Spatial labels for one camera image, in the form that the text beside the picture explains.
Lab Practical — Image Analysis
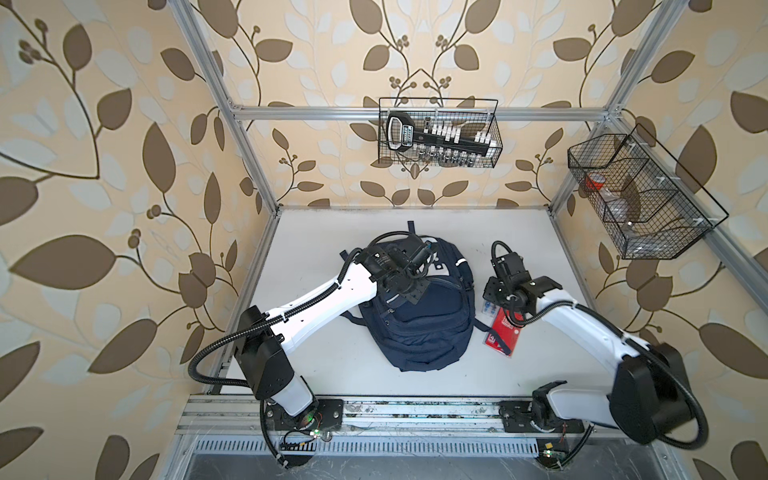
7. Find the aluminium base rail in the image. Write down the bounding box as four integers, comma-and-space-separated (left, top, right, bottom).
177, 394, 587, 438

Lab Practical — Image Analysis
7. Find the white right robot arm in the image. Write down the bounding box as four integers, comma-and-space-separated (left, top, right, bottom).
483, 251, 710, 450

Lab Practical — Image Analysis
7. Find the navy blue student backpack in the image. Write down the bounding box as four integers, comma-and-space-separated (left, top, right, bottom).
342, 235, 491, 372

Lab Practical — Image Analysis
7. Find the black wire basket wall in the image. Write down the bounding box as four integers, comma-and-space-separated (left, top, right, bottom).
567, 124, 729, 260
377, 96, 504, 169

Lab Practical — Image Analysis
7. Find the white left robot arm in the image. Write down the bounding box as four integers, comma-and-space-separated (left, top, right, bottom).
234, 231, 438, 419

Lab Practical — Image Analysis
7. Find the black wire basket right wall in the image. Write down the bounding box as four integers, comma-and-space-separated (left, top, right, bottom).
567, 124, 729, 260

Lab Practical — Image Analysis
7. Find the red stationery blister pack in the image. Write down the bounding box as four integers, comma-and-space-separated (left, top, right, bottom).
479, 300, 522, 357

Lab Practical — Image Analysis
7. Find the black wire basket back wall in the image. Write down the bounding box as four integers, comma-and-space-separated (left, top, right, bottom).
377, 96, 504, 169

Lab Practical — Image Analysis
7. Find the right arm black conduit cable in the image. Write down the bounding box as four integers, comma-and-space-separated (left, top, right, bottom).
488, 239, 710, 469

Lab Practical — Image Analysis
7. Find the black socket wrench set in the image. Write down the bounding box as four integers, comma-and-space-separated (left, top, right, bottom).
378, 109, 503, 159

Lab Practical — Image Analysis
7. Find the aluminium cage frame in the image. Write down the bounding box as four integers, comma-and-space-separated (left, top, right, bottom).
176, 1, 767, 423

